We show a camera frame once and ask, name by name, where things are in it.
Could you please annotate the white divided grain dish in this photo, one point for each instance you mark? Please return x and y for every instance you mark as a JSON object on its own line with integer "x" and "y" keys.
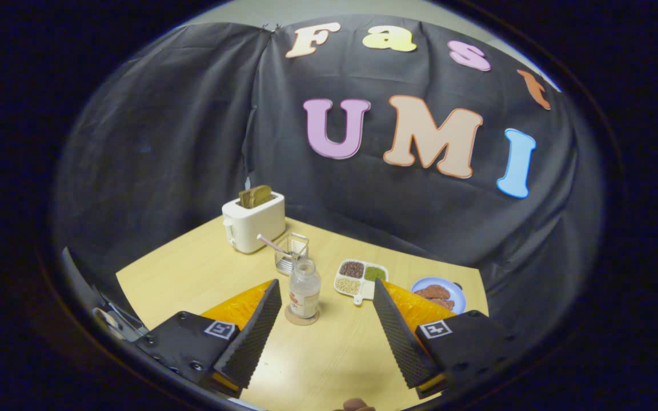
{"x": 363, "y": 282}

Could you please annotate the round cork coaster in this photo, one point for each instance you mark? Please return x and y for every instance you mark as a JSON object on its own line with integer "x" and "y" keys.
{"x": 300, "y": 321}

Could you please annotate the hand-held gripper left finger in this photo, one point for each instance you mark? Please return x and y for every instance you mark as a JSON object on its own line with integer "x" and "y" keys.
{"x": 255, "y": 337}

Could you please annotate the blue plate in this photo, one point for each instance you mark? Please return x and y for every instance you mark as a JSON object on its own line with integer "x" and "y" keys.
{"x": 459, "y": 299}

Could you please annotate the pink stick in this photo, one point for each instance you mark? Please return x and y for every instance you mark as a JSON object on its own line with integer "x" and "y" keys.
{"x": 269, "y": 242}

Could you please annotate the brown toast slice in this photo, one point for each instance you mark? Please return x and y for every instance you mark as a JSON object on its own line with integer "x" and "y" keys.
{"x": 256, "y": 196}

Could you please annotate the wooden table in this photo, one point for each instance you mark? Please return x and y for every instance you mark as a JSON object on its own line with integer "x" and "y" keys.
{"x": 329, "y": 365}

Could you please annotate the brown meat piece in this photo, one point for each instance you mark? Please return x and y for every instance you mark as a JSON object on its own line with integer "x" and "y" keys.
{"x": 443, "y": 303}
{"x": 433, "y": 291}

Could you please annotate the clear plastic juice bottle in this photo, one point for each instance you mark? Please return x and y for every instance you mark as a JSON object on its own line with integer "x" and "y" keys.
{"x": 304, "y": 291}

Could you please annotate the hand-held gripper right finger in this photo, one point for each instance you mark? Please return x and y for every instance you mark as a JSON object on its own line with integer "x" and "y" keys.
{"x": 397, "y": 337}

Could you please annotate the white toaster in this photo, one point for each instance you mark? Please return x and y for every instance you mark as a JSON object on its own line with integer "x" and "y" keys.
{"x": 252, "y": 225}

